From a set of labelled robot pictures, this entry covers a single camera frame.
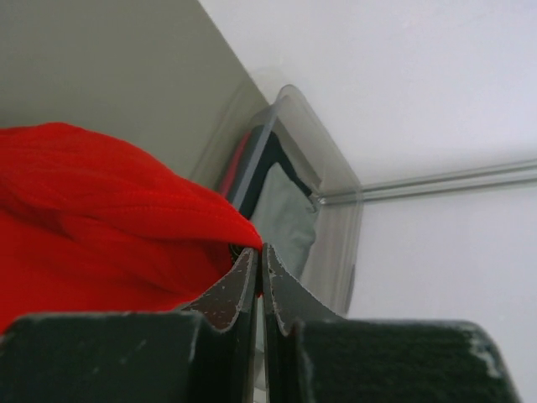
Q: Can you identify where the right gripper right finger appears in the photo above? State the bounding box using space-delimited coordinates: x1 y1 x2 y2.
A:
262 243 348 402

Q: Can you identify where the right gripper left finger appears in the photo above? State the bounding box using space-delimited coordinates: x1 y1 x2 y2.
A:
180 248 257 402

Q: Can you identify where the red t shirt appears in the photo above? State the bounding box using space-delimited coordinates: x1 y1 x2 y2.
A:
1 123 262 327

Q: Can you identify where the grey t shirt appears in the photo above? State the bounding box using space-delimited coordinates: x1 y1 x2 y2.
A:
251 164 319 279

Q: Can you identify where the clear plastic bin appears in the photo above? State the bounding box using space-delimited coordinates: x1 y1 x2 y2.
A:
190 81 363 316

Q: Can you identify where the black t shirt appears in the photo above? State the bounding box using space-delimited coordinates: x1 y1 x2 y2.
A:
237 132 314 219

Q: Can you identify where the right corner aluminium post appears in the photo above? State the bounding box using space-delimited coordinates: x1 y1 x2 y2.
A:
318 159 536 207

